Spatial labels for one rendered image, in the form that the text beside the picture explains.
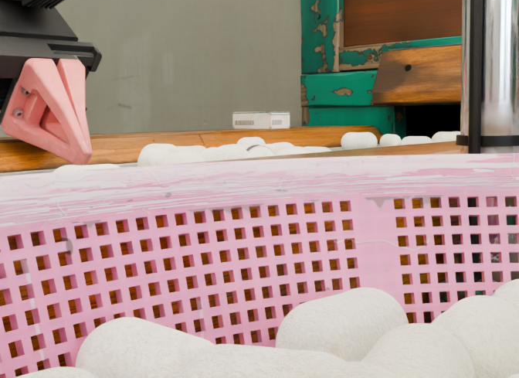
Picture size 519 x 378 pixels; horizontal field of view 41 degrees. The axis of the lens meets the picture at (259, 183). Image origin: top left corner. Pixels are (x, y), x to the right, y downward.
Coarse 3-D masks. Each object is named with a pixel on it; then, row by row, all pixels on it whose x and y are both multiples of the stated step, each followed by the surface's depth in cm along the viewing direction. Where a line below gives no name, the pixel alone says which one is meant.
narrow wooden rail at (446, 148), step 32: (224, 160) 25; (96, 224) 15; (160, 224) 17; (416, 224) 26; (64, 256) 15; (224, 256) 18; (256, 256) 19; (320, 288) 22; (32, 320) 14; (96, 320) 15
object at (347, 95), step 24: (360, 72) 95; (312, 96) 101; (336, 96) 98; (360, 96) 95; (312, 120) 101; (336, 120) 99; (360, 120) 96; (384, 120) 93; (408, 120) 98; (432, 120) 103; (456, 120) 103
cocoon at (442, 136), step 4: (440, 132) 72; (444, 132) 72; (448, 132) 72; (452, 132) 72; (456, 132) 72; (432, 136) 72; (436, 136) 72; (440, 136) 72; (444, 136) 71; (448, 136) 72; (452, 136) 72; (432, 140) 72; (436, 140) 72; (440, 140) 71; (444, 140) 71; (448, 140) 71; (452, 140) 71
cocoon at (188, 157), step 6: (168, 156) 42; (174, 156) 42; (180, 156) 42; (186, 156) 42; (192, 156) 43; (198, 156) 43; (162, 162) 42; (168, 162) 42; (174, 162) 42; (180, 162) 42; (186, 162) 42
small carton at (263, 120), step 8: (240, 112) 81; (248, 112) 80; (256, 112) 79; (264, 112) 78; (272, 112) 78; (280, 112) 79; (288, 112) 80; (232, 120) 82; (240, 120) 81; (248, 120) 80; (256, 120) 79; (264, 120) 79; (272, 120) 78; (280, 120) 79; (288, 120) 80; (240, 128) 81; (248, 128) 80; (256, 128) 79; (264, 128) 79; (272, 128) 78; (280, 128) 79
